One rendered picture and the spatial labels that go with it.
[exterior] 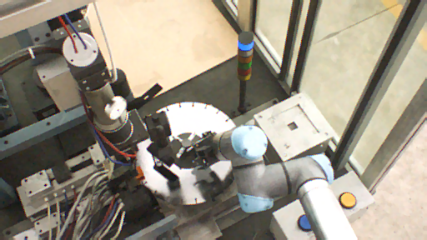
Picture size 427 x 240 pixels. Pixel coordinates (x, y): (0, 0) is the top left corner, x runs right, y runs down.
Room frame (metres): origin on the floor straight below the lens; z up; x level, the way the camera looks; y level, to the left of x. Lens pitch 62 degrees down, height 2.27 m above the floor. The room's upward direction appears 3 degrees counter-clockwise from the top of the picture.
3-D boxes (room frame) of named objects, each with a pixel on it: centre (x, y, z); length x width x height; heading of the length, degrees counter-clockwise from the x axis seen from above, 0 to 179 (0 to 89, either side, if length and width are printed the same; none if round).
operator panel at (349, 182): (0.43, -0.31, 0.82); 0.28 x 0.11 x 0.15; 115
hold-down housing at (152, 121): (0.55, 0.13, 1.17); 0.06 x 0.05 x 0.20; 106
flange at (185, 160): (0.61, 0.08, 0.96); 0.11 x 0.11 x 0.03
